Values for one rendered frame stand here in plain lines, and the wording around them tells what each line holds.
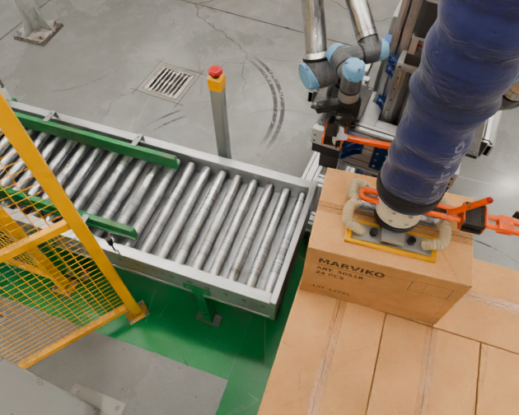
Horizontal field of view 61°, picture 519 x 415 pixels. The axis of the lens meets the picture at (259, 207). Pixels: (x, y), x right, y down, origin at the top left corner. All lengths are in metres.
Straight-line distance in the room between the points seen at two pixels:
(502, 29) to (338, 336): 1.34
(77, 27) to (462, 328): 3.91
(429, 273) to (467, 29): 0.92
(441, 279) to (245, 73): 2.57
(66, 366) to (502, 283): 2.21
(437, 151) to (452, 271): 0.58
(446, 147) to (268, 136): 2.11
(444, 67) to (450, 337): 1.27
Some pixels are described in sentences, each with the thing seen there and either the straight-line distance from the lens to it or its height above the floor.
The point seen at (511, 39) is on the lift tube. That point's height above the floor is 1.84.
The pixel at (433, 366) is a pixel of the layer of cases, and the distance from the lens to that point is 2.04.
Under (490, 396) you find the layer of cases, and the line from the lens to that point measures 2.09.
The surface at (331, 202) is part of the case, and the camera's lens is 1.79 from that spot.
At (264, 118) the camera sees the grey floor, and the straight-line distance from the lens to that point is 3.40.
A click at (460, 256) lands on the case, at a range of 1.80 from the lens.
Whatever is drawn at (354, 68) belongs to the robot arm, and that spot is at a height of 1.43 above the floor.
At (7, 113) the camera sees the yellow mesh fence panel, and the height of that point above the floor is 1.56.
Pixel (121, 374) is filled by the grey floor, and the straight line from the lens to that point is 2.58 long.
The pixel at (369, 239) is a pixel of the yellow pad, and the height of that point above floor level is 0.97.
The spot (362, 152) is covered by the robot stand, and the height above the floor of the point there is 0.81.
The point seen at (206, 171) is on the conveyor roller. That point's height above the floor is 0.55.
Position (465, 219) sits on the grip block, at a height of 1.09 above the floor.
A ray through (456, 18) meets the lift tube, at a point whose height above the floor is 1.85.
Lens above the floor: 2.41
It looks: 56 degrees down
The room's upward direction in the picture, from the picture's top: 1 degrees counter-clockwise
